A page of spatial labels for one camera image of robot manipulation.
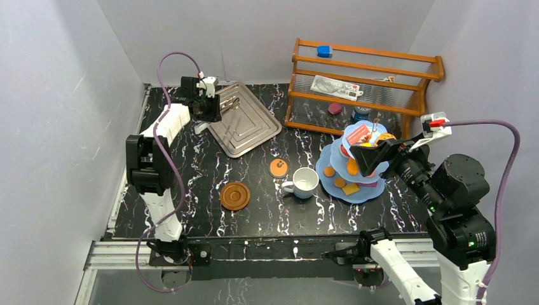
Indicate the blue lidded jar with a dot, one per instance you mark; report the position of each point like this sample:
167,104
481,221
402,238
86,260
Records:
360,113

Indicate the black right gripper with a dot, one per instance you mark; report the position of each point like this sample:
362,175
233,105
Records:
367,157

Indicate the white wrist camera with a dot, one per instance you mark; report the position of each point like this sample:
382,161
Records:
433,130
206,85

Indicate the blue block on shelf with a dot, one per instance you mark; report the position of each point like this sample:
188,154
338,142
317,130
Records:
324,51

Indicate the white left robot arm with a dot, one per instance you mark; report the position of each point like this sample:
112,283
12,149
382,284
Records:
149,166

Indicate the brown chocolate chip cookie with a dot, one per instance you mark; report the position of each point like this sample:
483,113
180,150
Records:
383,137

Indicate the steel food tongs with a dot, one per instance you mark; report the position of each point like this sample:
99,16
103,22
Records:
216,113

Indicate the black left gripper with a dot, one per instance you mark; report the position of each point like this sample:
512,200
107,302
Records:
209,109

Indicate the magenta cake wedge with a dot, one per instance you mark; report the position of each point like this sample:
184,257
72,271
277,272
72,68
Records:
372,184

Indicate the white ceramic mug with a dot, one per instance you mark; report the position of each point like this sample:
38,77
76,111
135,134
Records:
303,184

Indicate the brown wooden round coaster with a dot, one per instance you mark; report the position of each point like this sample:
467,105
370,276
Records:
234,196

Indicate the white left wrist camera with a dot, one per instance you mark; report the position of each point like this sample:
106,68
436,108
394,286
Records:
206,85

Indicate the packaged ruler protractor set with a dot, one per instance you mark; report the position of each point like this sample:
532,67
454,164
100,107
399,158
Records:
336,88

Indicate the small orange round cookie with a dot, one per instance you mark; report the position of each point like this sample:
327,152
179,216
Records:
329,171

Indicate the red sprinkled donut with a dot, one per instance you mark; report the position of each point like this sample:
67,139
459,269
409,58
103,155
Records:
344,152

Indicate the pink layered cake slice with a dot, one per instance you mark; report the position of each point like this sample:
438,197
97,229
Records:
354,133

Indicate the steel serving tray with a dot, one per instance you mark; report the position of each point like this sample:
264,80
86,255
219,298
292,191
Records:
246,127

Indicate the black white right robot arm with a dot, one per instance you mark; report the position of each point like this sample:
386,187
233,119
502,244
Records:
463,239

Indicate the orange oval pastry piece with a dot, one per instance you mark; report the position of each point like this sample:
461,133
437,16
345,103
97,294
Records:
351,167

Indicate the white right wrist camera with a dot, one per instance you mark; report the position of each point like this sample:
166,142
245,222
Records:
433,130

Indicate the wooden two-tier shelf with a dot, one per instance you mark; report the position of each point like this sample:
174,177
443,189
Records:
392,81

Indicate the maroon heart-shaped object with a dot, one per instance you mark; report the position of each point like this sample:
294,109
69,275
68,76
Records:
334,108

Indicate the blue three-tier cake stand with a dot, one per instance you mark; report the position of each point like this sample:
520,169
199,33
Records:
330,156

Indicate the orange black round coaster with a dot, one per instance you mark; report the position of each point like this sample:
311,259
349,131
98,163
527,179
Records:
278,168

